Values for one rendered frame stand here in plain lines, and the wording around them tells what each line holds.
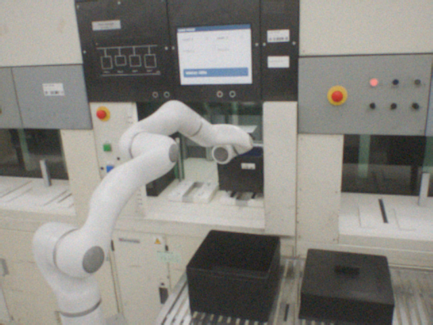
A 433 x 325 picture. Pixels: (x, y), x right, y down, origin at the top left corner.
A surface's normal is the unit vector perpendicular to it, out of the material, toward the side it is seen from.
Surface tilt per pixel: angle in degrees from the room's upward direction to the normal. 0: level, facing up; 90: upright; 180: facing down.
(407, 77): 90
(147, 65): 90
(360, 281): 0
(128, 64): 90
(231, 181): 94
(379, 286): 0
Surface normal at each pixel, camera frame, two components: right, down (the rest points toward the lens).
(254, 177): -0.32, 0.38
